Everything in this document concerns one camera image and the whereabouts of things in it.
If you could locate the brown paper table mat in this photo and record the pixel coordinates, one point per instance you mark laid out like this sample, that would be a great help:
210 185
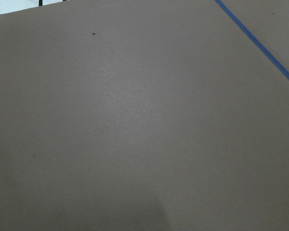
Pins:
139 115

